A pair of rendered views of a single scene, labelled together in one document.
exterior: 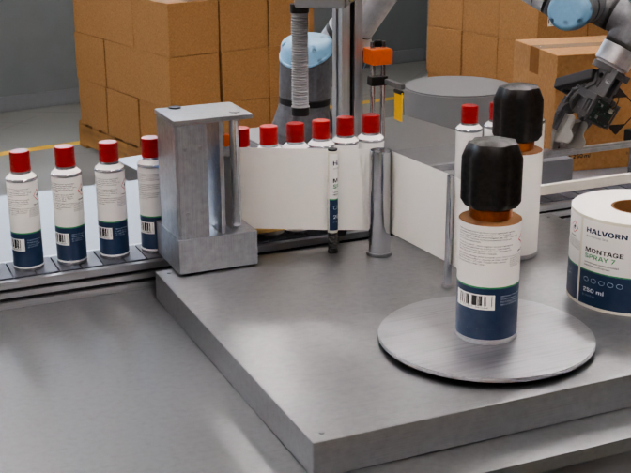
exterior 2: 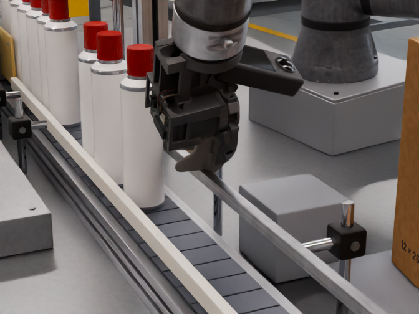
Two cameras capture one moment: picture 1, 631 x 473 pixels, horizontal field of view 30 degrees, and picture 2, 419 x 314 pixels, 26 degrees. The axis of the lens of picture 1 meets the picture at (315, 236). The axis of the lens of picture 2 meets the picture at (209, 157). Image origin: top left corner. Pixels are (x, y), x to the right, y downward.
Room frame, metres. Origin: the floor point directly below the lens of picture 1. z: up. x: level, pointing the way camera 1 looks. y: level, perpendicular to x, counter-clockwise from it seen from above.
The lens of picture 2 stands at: (2.38, -1.50, 1.34)
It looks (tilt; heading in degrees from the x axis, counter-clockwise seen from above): 20 degrees down; 90
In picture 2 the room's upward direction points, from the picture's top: straight up
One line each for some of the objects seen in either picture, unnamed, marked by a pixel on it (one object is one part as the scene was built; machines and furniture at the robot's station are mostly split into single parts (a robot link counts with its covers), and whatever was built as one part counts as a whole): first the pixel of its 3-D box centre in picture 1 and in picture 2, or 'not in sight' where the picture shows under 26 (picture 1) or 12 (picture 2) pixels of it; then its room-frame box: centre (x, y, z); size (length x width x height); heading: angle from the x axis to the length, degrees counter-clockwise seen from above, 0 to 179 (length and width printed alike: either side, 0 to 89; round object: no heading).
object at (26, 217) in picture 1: (23, 209); not in sight; (1.90, 0.49, 0.98); 0.05 x 0.05 x 0.20
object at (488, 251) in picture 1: (489, 238); not in sight; (1.57, -0.24, 1.04); 0.09 x 0.09 x 0.29
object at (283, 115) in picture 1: (303, 117); (335, 42); (2.61, 0.02, 0.98); 0.15 x 0.15 x 0.10
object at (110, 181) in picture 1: (111, 199); not in sight; (1.96, 0.35, 0.98); 0.05 x 0.05 x 0.20
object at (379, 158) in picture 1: (379, 202); not in sight; (1.96, -0.11, 0.97); 0.05 x 0.05 x 0.19
